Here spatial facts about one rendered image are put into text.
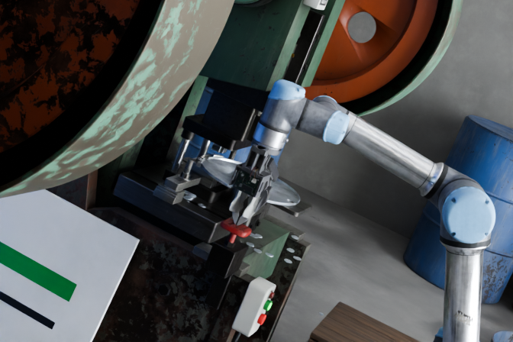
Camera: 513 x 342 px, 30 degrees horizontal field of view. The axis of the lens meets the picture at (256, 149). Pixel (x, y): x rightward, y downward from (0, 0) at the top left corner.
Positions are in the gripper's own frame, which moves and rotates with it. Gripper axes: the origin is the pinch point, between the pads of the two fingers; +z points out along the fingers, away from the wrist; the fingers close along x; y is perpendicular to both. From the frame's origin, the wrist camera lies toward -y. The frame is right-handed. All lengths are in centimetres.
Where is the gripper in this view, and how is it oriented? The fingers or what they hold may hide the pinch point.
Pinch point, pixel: (239, 219)
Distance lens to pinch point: 229.8
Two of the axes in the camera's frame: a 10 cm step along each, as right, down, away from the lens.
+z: -3.6, 9.1, 2.2
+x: 8.7, 4.1, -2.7
